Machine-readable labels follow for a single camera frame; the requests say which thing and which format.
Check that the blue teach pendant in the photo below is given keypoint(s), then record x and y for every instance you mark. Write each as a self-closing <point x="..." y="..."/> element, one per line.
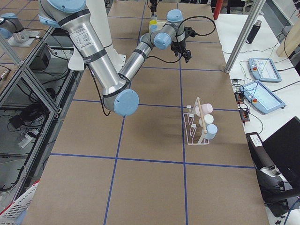
<point x="264" y="69"/>
<point x="262" y="98"/>

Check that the black water bottle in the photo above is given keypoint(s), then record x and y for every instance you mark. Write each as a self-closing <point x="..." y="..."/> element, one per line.
<point x="253" y="32"/>

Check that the red cylinder object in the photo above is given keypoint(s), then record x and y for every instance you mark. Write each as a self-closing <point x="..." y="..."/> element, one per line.
<point x="217" y="9"/>

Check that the far blue teach pendant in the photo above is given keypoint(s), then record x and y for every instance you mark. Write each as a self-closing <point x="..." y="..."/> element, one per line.
<point x="264" y="69"/>

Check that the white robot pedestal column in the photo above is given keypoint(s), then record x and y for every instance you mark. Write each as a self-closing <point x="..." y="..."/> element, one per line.
<point x="99" y="21"/>

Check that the pink plastic cup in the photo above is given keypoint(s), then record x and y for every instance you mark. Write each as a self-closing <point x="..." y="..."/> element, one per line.
<point x="206" y="109"/>

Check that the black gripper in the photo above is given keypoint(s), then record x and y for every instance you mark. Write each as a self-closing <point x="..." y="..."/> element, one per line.
<point x="178" y="46"/>

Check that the cream plastic tray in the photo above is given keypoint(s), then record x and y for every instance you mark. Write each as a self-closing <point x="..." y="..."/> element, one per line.
<point x="160" y="24"/>

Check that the light blue plastic cup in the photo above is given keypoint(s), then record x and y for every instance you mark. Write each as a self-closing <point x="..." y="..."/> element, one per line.
<point x="211" y="131"/>

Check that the white wire cup rack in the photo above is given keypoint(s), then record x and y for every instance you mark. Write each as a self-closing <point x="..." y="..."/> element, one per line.
<point x="195" y="134"/>

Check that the aluminium frame post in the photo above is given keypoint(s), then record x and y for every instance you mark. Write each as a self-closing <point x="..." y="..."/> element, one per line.
<point x="256" y="8"/>

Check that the small black relay board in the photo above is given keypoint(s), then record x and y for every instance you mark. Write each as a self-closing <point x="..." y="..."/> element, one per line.
<point x="239" y="97"/>

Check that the yellow plastic cup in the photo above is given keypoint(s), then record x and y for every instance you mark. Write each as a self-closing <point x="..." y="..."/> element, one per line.
<point x="152" y="22"/>

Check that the black laptop computer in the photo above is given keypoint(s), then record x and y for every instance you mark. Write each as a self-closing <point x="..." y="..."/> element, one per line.
<point x="283" y="147"/>

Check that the near blue teach pendant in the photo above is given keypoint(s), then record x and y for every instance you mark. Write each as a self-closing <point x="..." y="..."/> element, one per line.
<point x="262" y="98"/>

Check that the grey plastic cup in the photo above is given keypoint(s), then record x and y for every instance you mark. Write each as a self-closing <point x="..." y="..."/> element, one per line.
<point x="153" y="17"/>

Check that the cream white plastic cup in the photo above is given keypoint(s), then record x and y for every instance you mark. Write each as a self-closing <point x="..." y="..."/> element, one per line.
<point x="208" y="119"/>

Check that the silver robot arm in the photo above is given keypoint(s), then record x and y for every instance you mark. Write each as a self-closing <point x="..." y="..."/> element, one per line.
<point x="87" y="24"/>
<point x="152" y="5"/>

